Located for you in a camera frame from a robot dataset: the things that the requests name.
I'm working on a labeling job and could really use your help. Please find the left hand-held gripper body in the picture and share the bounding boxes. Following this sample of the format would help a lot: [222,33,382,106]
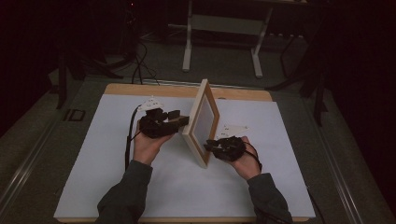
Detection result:
[136,96,179,139]

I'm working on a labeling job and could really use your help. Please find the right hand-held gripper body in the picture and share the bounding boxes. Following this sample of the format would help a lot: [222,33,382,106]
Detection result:
[214,124,250,162]

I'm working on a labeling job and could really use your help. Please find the pale wooden picture frame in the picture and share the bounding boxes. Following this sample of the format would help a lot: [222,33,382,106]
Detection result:
[181,78,220,170]

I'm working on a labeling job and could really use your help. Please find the person's left hand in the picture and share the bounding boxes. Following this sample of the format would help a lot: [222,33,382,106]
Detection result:
[133,122,176,166]

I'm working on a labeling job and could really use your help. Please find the person's right hand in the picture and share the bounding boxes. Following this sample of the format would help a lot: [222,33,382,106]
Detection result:
[230,135,262,181]

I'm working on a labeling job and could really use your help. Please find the black floor socket box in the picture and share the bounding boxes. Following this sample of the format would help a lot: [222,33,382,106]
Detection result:
[64,108,86,122]

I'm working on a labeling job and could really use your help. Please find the dark metal stand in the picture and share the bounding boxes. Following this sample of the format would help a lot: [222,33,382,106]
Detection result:
[265,31,330,127]
[55,46,124,110]

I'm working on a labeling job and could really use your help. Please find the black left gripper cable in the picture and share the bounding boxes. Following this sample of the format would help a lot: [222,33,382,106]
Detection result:
[124,105,142,172]

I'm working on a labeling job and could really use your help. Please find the black floor cables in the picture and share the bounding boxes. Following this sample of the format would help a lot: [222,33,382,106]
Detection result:
[130,40,161,86]

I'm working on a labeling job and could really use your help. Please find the white metal table frame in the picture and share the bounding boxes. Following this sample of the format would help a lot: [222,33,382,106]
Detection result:
[181,0,275,78]

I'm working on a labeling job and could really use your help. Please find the grey metal floor rail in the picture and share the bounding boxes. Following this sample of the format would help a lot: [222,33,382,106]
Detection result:
[303,99,363,224]
[0,119,60,216]

